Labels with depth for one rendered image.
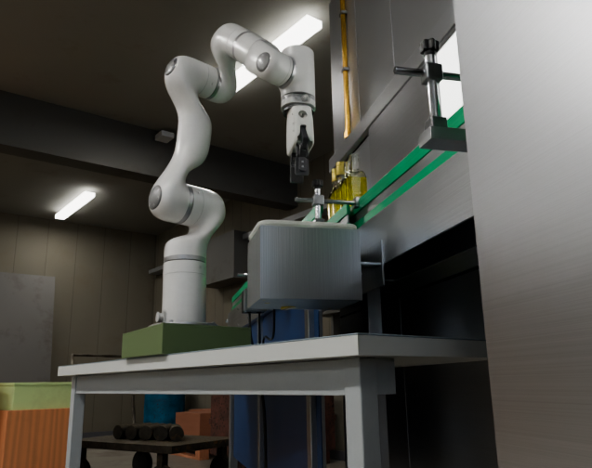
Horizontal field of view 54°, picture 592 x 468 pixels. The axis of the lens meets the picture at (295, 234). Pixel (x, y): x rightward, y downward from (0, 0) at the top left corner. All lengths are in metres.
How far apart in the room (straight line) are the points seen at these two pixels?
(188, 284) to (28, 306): 6.90
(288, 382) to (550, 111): 0.76
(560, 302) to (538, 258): 0.05
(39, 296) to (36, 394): 4.77
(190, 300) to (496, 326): 1.12
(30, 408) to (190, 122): 2.45
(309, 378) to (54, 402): 2.90
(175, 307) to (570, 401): 1.23
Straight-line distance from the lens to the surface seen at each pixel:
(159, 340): 1.51
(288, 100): 1.41
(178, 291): 1.61
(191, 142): 1.73
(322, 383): 1.07
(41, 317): 8.45
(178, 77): 1.76
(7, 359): 8.26
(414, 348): 1.03
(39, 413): 3.81
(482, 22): 0.67
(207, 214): 1.70
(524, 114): 0.58
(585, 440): 0.51
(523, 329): 0.56
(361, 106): 2.16
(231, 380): 1.32
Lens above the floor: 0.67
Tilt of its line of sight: 14 degrees up
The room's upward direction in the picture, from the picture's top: 1 degrees counter-clockwise
